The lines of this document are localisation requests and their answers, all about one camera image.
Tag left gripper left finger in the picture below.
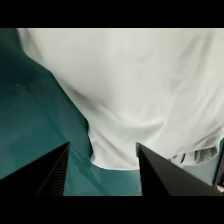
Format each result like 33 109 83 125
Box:
0 141 71 197

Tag white T-shirt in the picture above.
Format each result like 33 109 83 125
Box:
17 28 224 171

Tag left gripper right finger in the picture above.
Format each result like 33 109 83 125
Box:
135 142 224 197

